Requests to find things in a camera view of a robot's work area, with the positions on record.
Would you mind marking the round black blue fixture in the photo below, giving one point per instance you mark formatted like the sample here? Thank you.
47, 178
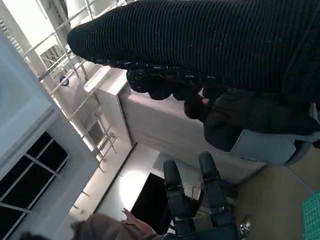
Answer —
65, 80

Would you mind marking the dark window with white frame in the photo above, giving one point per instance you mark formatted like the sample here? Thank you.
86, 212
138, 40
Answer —
47, 150

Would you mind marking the chrome chair base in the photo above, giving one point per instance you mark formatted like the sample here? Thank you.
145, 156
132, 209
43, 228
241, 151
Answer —
245, 225

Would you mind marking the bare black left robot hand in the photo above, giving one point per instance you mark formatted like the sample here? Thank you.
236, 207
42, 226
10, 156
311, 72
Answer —
212, 225

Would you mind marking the person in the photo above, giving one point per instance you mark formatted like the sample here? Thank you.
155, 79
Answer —
250, 115
105, 227

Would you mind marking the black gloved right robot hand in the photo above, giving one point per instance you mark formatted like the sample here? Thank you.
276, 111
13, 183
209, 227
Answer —
200, 37

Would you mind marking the black monitor screen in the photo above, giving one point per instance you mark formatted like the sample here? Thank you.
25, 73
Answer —
150, 200

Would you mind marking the white metal shelving rack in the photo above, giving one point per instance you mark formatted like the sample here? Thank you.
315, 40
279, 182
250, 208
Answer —
58, 35

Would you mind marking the grey office chair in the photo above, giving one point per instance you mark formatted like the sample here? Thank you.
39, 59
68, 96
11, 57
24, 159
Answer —
262, 147

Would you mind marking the tall white cabinet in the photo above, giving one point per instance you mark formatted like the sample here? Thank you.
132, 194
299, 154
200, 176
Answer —
102, 82

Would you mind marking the green cutting mat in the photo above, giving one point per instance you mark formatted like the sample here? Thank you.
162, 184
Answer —
312, 217

